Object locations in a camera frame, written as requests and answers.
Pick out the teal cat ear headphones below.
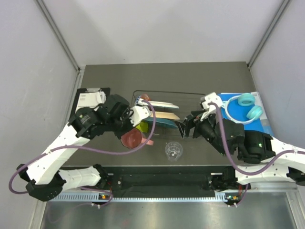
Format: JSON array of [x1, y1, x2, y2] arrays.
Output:
[[219, 93, 264, 125]]

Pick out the black clipboard with paper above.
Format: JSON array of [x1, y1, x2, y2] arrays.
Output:
[[70, 87, 111, 116]]

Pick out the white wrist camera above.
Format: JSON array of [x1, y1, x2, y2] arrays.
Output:
[[130, 98, 151, 127], [200, 92, 223, 121]]

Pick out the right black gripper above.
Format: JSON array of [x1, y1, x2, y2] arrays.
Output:
[[174, 108, 230, 157]]

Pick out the grey slotted cable duct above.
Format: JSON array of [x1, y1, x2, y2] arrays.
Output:
[[50, 191, 233, 202]]

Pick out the blue red patterned bowl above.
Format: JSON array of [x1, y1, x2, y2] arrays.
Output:
[[134, 94, 150, 105]]

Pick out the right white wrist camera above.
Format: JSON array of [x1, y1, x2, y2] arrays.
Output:
[[200, 92, 223, 121]]

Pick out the black wire dish rack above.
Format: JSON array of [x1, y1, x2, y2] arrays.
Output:
[[132, 90, 205, 137]]

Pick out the blue folder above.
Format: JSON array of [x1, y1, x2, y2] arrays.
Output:
[[221, 92, 273, 135]]

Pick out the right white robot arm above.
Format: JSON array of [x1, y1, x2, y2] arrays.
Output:
[[176, 112, 305, 189]]

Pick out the purple cable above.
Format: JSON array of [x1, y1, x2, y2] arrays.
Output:
[[8, 100, 157, 208], [207, 101, 305, 207]]

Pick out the lime green bowl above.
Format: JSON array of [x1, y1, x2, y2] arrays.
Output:
[[136, 122, 149, 133]]

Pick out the peach bird pattern plate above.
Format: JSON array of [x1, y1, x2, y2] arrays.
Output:
[[155, 111, 180, 120]]

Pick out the white watermelon pattern plate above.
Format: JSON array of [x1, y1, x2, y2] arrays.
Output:
[[149, 101, 179, 109]]

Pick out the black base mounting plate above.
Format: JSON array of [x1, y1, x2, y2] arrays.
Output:
[[103, 166, 246, 191]]

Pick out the teal scalloped plate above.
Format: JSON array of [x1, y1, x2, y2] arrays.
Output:
[[144, 117, 178, 129]]

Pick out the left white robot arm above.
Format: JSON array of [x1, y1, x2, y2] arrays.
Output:
[[18, 94, 134, 201]]

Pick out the clear drinking glass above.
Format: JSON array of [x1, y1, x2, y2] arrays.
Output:
[[165, 142, 183, 161]]

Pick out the pink glass mug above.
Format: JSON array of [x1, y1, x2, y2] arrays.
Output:
[[121, 128, 154, 149]]

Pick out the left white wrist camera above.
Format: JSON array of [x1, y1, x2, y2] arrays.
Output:
[[130, 98, 151, 127]]

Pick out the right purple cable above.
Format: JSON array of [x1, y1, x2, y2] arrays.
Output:
[[207, 101, 305, 207]]

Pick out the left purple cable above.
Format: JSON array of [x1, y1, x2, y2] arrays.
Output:
[[8, 100, 157, 208]]

